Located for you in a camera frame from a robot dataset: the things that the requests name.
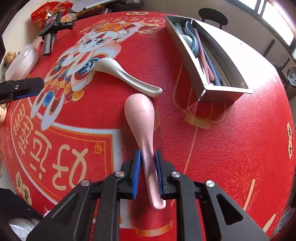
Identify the white plastic spoon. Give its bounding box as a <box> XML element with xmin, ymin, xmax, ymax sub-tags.
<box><xmin>93</xmin><ymin>58</ymin><xmax>163</xmax><ymax>97</ymax></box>

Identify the pink plastic spoon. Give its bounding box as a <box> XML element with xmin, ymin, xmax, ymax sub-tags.
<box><xmin>124</xmin><ymin>93</ymin><xmax>166</xmax><ymax>210</ymax></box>

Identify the blue chopstick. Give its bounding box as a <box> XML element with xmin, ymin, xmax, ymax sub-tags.
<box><xmin>203</xmin><ymin>49</ymin><xmax>221</xmax><ymax>86</ymax></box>

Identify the pink chopstick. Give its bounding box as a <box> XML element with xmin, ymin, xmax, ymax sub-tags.
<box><xmin>194</xmin><ymin>28</ymin><xmax>210</xmax><ymax>84</ymax></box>
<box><xmin>206</xmin><ymin>62</ymin><xmax>215</xmax><ymax>81</ymax></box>

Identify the green plastic spoon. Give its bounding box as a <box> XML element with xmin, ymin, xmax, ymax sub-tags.
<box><xmin>174</xmin><ymin>23</ymin><xmax>193</xmax><ymax>48</ymax></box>

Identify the light blue plastic spoon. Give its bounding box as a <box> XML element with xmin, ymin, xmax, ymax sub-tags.
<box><xmin>185</xmin><ymin>21</ymin><xmax>200</xmax><ymax>57</ymax></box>

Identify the clear plastic bottle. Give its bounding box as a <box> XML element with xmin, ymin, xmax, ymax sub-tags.
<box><xmin>4</xmin><ymin>37</ymin><xmax>43</xmax><ymax>81</ymax></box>

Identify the red printed table mat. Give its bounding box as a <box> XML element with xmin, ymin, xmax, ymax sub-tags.
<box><xmin>1</xmin><ymin>12</ymin><xmax>295</xmax><ymax>237</ymax></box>

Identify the red snack bag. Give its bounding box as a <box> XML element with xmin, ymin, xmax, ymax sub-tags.
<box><xmin>31</xmin><ymin>1</ymin><xmax>73</xmax><ymax>25</ymax></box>

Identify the stainless steel utensil tray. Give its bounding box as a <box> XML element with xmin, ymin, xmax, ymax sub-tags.
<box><xmin>165</xmin><ymin>15</ymin><xmax>252</xmax><ymax>101</ymax></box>

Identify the silver rice cooker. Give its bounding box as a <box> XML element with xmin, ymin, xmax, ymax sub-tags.
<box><xmin>287</xmin><ymin>67</ymin><xmax>296</xmax><ymax>88</ymax></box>

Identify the black round-back chair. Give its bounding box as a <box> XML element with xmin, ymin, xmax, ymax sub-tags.
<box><xmin>198</xmin><ymin>8</ymin><xmax>228</xmax><ymax>29</ymax></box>

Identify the black camera tripod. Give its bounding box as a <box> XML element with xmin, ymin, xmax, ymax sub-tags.
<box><xmin>38</xmin><ymin>11</ymin><xmax>75</xmax><ymax>56</ymax></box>

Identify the window with dark frame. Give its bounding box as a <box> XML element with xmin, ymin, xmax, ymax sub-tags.
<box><xmin>228</xmin><ymin>0</ymin><xmax>295</xmax><ymax>49</ymax></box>

